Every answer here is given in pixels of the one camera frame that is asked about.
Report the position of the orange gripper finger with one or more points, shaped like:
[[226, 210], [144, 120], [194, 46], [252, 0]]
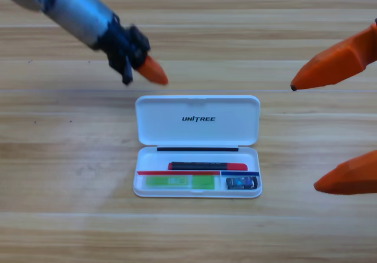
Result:
[[350, 179], [335, 66]]

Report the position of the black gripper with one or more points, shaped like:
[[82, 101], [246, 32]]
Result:
[[123, 46]]

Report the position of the red and black marker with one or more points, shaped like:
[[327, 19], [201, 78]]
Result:
[[206, 166]]

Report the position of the small black eraser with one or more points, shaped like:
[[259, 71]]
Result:
[[241, 183]]

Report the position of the green highlighter pen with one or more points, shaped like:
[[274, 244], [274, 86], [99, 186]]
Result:
[[176, 182]]

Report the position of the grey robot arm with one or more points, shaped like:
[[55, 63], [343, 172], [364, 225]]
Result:
[[73, 10]]

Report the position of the white Unitree pencil case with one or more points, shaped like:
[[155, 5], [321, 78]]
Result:
[[197, 127]]

